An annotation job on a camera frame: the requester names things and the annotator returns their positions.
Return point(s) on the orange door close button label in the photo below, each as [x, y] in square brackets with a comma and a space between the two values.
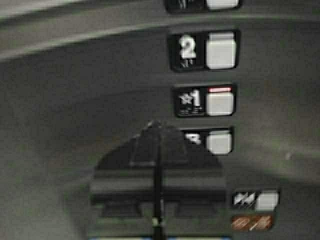
[252, 223]

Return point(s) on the floor 1 elevator button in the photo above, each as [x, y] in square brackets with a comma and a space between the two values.
[204, 100]

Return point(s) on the top floor elevator button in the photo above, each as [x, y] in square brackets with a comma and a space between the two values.
[194, 6]

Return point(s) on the floor B elevator button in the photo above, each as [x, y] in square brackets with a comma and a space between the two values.
[218, 140]

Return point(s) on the floor 2 elevator button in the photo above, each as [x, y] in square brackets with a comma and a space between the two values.
[204, 50]

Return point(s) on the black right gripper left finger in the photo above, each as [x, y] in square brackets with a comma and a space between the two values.
[123, 191]

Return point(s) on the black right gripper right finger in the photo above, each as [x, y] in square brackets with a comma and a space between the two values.
[191, 187]

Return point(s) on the door open elevator button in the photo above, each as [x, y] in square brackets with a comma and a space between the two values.
[265, 200]

